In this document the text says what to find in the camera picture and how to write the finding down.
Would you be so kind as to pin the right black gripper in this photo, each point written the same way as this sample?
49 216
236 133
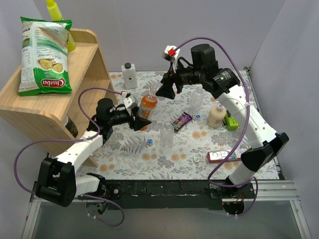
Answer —
172 81

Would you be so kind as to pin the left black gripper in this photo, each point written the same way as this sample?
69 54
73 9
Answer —
132 119

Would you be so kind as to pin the orange soda bottle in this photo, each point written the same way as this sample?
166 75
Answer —
148 104

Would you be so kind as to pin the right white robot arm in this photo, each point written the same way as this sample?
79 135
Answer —
229 89

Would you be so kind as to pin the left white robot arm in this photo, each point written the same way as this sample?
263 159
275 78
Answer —
57 181

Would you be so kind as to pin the blue white bottle cap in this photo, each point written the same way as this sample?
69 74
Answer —
150 142

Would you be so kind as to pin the clear bottle far right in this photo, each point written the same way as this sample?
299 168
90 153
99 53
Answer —
195 102

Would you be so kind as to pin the clear bottle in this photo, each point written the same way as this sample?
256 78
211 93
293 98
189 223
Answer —
195 102
166 135

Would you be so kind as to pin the clear bottle near centre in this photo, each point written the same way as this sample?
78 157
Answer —
166 135

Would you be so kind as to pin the white square bottle black cap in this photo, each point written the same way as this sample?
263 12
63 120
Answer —
129 76

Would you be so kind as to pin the cream lotion pump bottle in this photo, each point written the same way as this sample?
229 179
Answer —
216 116

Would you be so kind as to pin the purple candy bar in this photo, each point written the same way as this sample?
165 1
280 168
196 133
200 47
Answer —
179 123

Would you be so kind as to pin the floral table mat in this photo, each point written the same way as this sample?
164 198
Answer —
127 155

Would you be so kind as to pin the dark jar under shelf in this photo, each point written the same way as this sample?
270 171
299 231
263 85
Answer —
70 126

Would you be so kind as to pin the green small box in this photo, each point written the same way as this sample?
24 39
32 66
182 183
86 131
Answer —
230 122

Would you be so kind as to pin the red white toothpaste box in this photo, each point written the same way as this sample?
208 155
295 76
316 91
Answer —
218 156

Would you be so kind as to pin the wooden shelf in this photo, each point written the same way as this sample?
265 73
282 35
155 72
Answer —
40 117

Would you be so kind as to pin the green chips bag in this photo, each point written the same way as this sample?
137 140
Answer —
44 65

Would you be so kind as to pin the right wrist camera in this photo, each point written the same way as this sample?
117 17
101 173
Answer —
170 53

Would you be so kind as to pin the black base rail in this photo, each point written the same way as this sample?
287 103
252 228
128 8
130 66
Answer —
172 194

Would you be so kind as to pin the aluminium frame rail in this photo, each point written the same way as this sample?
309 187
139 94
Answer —
279 207

